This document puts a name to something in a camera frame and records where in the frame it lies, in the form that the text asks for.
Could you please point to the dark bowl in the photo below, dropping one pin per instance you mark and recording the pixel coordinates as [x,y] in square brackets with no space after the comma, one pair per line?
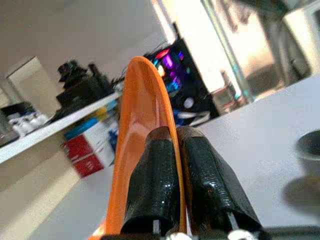
[310,145]

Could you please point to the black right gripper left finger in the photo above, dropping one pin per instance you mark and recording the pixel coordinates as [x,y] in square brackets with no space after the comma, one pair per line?
[155,187]

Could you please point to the orange plate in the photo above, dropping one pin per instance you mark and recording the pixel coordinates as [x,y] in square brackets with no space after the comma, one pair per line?
[145,100]

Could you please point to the computer case with coloured lights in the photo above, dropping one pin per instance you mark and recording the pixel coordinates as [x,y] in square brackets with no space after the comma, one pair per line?
[172,62]

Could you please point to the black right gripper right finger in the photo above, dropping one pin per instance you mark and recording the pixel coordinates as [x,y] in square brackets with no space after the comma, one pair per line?
[212,190]

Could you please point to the red cardboard box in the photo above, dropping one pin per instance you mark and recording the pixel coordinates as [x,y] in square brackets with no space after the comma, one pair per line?
[80,155]

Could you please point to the white and blue box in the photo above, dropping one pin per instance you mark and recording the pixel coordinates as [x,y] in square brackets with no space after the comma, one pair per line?
[97,135]

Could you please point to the white shelf board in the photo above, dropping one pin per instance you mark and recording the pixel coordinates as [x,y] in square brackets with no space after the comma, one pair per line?
[50,127]

